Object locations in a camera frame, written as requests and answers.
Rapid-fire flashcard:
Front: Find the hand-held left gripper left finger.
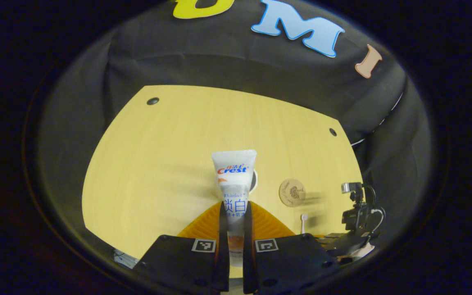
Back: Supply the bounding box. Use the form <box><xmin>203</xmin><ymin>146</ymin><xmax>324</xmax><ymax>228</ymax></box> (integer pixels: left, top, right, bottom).
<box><xmin>133</xmin><ymin>201</ymin><xmax>231</xmax><ymax>293</ymax></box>

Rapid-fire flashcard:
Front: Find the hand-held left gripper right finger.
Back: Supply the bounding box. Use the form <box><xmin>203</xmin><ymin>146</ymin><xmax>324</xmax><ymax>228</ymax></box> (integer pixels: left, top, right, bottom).
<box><xmin>242</xmin><ymin>201</ymin><xmax>340</xmax><ymax>295</ymax></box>

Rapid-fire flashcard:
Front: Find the round wooden coaster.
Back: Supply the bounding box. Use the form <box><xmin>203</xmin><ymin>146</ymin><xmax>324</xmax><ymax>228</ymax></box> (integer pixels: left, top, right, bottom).
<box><xmin>279</xmin><ymin>179</ymin><xmax>306</xmax><ymax>207</ymax></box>

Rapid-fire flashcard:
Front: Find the white toothpaste tube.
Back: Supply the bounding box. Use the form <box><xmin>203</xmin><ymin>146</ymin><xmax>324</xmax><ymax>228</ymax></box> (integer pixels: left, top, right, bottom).
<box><xmin>211</xmin><ymin>149</ymin><xmax>258</xmax><ymax>269</ymax></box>

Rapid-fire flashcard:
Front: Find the light wooden desktop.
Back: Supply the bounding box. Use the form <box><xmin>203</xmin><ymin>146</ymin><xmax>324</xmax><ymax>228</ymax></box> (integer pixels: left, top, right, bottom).
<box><xmin>82</xmin><ymin>85</ymin><xmax>364</xmax><ymax>281</ymax></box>

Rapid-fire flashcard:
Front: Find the white blue packet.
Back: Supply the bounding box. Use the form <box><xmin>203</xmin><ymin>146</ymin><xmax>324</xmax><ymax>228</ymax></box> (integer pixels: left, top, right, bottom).
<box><xmin>114</xmin><ymin>249</ymin><xmax>139</xmax><ymax>270</ymax></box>

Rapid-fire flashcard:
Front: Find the black backdrop cloth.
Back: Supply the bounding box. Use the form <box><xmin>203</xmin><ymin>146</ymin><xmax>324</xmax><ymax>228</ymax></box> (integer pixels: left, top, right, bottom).
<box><xmin>35</xmin><ymin>0</ymin><xmax>435</xmax><ymax>263</ymax></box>

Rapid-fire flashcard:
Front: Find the thin white cable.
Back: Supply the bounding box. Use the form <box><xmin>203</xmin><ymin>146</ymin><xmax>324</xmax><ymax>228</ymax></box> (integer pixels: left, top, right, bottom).
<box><xmin>350</xmin><ymin>92</ymin><xmax>404</xmax><ymax>147</ymax></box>

